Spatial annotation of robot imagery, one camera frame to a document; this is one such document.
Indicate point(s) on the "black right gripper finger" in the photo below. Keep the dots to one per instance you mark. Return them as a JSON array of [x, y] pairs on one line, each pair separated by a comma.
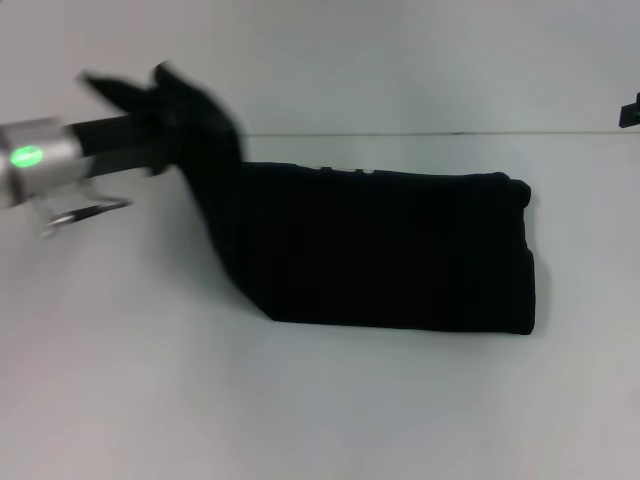
[[632, 112]]

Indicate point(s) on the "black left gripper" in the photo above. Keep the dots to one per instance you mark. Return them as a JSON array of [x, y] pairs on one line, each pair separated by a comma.
[[120, 142]]

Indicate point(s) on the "black shirt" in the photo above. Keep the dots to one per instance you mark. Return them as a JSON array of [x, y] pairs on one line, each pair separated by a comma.
[[375, 250]]

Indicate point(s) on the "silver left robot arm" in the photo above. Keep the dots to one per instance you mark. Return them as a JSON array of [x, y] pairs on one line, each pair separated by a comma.
[[35, 157]]

